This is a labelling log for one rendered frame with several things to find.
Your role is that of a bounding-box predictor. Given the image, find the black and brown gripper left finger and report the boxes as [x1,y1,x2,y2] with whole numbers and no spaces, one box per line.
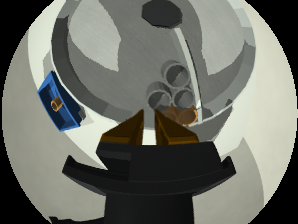
[99,109,144,145]

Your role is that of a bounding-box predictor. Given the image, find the grey metal sleeve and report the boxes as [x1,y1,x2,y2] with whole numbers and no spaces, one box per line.
[146,81,172,112]
[168,85,195,110]
[161,60,191,89]

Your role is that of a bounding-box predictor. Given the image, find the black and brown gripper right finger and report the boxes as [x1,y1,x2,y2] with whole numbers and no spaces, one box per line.
[155,109,199,145]

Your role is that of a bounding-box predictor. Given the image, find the bronze bushing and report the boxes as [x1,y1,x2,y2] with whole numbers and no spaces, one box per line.
[51,95,63,111]
[161,103,178,122]
[174,105,198,126]

